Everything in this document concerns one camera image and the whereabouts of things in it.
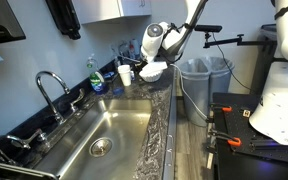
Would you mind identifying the stainless steel sink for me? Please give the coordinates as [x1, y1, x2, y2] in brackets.
[0, 98, 153, 180]

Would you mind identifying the chrome faucet lever handle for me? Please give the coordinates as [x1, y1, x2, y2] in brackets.
[69, 88, 86, 113]

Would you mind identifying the small chrome tap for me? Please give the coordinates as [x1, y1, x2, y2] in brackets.
[0, 128, 48, 164]

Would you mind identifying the blue sponge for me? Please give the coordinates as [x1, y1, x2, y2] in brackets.
[112, 86, 125, 95]

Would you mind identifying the metal sink drain strainer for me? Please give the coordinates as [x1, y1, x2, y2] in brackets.
[89, 136, 114, 158]

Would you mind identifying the black perforated breadboard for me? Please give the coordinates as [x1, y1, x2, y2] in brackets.
[223, 99, 288, 167]

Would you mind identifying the white coffee filter stack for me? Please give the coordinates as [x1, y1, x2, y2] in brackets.
[139, 61, 169, 83]

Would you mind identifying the black robot table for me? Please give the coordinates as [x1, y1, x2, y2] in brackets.
[212, 92, 288, 180]

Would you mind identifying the black camera cable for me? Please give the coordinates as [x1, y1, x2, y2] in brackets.
[212, 32, 252, 92]

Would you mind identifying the blue plastic item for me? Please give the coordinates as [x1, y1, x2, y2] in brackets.
[103, 70, 117, 83]

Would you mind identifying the grey trash bin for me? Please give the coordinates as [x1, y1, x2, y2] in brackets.
[202, 55, 236, 103]
[178, 58, 212, 128]

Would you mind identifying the chrome gooseneck faucet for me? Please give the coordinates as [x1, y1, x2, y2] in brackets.
[35, 70, 71, 125]

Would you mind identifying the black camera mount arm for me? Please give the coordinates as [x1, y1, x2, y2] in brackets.
[203, 32, 275, 50]

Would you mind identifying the clear plastic bottle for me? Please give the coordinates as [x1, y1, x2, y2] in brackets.
[118, 40, 131, 63]

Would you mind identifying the white bottle red label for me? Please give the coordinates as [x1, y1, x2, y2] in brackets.
[129, 38, 142, 60]

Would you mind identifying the white wall cabinet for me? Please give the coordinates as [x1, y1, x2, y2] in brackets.
[72, 0, 153, 25]

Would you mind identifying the white paper cup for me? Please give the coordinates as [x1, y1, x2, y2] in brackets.
[117, 64, 132, 74]
[118, 70, 133, 87]

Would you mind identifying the black orange bar clamp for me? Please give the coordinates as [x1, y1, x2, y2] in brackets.
[208, 102, 233, 113]
[207, 129, 243, 148]

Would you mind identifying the dish soap bottle green liquid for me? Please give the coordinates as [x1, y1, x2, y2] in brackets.
[86, 53, 107, 95]

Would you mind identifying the black wall soap dispenser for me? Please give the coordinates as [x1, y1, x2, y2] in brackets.
[45, 0, 82, 41]

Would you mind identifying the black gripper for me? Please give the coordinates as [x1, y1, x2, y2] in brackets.
[137, 57, 152, 69]

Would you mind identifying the black paper towel dispenser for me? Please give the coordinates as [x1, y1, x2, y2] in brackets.
[0, 0, 27, 45]

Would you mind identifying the grey base cabinet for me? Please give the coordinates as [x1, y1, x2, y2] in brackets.
[161, 66, 179, 180]

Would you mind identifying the black stereo camera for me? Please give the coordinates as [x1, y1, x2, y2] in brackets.
[194, 24, 223, 34]

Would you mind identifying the white cable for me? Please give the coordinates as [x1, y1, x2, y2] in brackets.
[118, 54, 210, 121]

